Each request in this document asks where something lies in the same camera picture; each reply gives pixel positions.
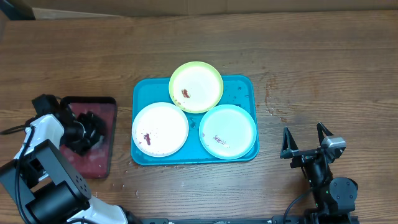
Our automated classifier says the teal plastic tray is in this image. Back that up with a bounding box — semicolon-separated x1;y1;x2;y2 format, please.
131;75;257;166

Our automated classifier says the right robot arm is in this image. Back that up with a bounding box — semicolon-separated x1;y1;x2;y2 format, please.
280;123;358;223

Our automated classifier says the light blue plate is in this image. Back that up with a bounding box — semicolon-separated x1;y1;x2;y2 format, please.
199;105;257;160

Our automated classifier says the yellow-green plate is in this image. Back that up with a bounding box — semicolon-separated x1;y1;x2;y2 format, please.
169;61;224;114

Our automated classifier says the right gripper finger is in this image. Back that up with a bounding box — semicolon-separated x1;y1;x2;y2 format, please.
317;122;333;146
280;127;299;159

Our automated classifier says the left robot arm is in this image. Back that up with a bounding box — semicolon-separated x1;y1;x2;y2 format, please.
1;114;140;224

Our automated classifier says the white plate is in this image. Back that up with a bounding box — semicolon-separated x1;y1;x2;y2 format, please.
132;102;189;157

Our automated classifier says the black tray with red water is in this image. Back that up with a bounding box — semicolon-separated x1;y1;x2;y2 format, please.
60;96;118;179

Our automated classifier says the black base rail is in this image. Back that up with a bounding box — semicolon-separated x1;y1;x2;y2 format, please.
139;214;360;224

